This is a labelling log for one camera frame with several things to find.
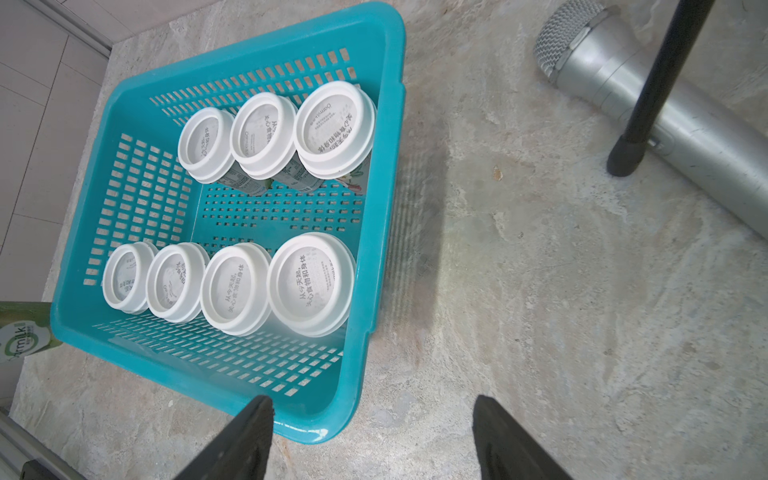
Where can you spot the black perforated music stand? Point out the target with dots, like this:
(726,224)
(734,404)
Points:
(681,35)

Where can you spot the teal plastic basket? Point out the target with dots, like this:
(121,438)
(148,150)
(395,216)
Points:
(134,189)

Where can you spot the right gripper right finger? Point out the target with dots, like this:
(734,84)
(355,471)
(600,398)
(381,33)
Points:
(505,450)

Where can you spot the aluminium mounting rail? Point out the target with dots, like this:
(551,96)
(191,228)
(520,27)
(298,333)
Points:
(25,457)

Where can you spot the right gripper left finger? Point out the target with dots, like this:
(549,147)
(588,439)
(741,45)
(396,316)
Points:
(241,450)

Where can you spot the yogurt cup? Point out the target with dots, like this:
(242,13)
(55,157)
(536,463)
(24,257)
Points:
(125,277)
(334,134)
(25,329)
(234,296)
(174,282)
(205,152)
(310,283)
(262,143)

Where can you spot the silver metal cylinder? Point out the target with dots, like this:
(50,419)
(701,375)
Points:
(587,50)

